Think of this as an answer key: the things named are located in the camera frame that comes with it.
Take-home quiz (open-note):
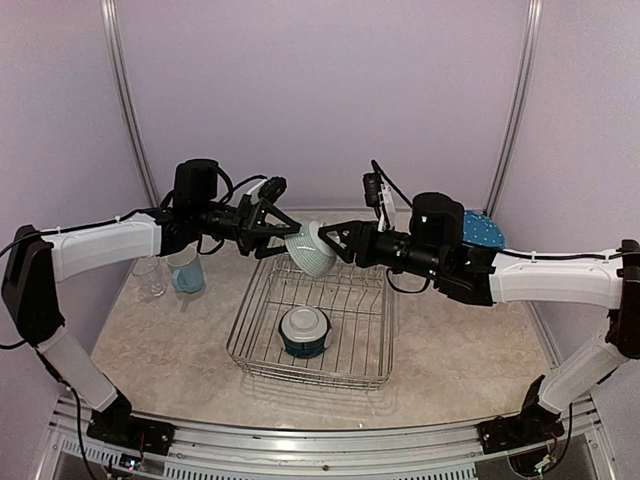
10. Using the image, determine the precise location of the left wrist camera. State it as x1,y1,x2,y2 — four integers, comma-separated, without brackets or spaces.
246,176,287,204

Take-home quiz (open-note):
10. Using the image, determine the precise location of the metal wire dish rack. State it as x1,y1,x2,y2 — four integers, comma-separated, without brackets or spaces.
225,222,396,393

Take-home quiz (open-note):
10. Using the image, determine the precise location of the aluminium wall post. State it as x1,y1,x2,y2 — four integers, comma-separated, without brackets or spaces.
100,0,160,206
484,0,544,218

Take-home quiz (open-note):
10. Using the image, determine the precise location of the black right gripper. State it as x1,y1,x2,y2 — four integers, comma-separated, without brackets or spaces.
320,218,446,280

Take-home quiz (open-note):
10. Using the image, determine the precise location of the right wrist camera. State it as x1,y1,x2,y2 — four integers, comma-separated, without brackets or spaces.
362,159,396,232

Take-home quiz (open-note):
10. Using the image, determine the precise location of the aluminium front rail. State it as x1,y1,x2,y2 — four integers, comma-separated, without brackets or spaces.
34,394,616,480

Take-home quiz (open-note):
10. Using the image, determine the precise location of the clear drinking glass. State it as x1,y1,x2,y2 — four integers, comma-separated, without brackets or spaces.
131,257,167,300

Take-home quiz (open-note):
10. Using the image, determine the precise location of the dark teal bowl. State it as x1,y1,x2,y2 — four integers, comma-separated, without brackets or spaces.
278,306,333,359

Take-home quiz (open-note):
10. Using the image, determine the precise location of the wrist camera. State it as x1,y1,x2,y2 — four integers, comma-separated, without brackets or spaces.
246,176,287,204
362,159,396,232

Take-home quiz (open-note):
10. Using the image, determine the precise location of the light blue faceted mug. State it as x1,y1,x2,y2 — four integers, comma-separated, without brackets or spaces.
165,248,205,294

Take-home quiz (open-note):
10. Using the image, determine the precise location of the right aluminium wall post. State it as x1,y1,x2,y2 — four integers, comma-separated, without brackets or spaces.
484,0,544,218

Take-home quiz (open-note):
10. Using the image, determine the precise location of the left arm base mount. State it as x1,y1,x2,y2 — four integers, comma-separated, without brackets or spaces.
87,397,175,456

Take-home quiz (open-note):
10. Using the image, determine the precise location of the grey green bowl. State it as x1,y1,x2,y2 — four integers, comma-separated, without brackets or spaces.
284,220,336,278

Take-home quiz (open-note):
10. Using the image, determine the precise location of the left aluminium wall post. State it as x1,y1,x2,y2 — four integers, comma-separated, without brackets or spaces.
100,0,160,206

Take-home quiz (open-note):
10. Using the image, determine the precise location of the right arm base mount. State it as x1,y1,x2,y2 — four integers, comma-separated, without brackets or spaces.
476,407,565,454

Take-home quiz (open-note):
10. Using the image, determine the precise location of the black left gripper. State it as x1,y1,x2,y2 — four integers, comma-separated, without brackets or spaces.
194,193,302,259

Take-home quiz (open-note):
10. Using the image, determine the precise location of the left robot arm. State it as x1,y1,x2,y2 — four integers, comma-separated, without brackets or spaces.
1,159,301,445

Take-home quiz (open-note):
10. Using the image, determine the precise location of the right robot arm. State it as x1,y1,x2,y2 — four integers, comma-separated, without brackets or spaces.
318,193,639,454

